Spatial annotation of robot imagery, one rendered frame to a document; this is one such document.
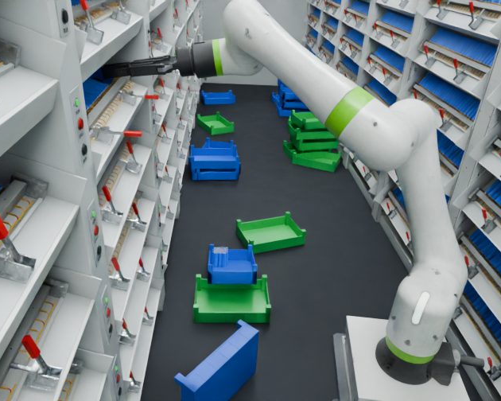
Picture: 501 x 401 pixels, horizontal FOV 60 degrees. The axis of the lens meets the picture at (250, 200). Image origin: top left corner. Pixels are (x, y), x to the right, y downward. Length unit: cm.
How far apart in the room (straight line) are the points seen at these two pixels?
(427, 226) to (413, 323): 24
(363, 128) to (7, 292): 69
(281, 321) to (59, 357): 116
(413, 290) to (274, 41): 64
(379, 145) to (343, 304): 111
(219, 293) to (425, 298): 103
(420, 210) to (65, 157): 81
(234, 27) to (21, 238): 65
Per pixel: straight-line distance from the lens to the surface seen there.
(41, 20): 65
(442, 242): 117
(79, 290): 84
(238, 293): 188
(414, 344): 112
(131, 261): 124
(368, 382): 118
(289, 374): 163
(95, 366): 98
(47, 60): 66
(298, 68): 98
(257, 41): 102
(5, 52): 66
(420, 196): 113
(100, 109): 104
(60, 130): 69
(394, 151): 92
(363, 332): 128
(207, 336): 172
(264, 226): 230
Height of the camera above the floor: 126
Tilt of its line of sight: 29 degrees down
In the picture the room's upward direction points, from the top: 3 degrees clockwise
